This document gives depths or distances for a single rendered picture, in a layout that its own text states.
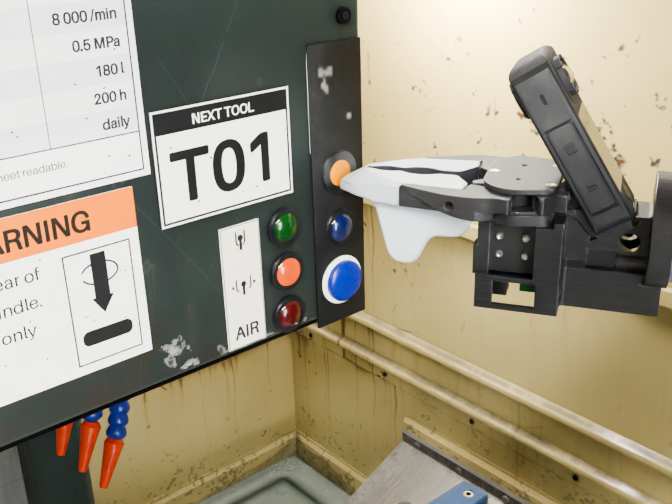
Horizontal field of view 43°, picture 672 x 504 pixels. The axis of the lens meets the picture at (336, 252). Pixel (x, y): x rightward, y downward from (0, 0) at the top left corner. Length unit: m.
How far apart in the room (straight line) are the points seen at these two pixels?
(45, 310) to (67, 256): 0.03
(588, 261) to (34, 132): 0.33
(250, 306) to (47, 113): 0.19
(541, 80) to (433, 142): 1.01
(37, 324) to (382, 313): 1.31
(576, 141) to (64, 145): 0.29
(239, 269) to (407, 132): 1.03
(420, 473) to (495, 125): 0.74
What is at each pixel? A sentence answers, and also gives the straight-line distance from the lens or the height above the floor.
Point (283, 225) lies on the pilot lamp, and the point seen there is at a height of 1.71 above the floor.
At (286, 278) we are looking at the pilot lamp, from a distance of 0.58.
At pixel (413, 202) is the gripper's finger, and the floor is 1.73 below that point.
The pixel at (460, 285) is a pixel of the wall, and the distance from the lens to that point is 1.57.
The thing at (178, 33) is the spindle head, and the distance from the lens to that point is 0.50.
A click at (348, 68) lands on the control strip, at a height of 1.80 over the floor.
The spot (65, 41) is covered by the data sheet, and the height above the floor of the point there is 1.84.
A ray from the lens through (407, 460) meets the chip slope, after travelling 1.81.
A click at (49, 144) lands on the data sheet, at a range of 0.48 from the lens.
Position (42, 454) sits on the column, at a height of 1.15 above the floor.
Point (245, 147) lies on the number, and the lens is 0.54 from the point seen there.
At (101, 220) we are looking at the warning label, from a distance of 0.50.
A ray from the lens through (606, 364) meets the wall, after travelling 1.43.
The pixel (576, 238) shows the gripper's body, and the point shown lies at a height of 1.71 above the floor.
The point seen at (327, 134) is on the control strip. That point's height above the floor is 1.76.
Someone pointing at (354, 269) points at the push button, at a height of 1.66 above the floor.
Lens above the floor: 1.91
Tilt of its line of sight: 22 degrees down
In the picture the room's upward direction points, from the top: 2 degrees counter-clockwise
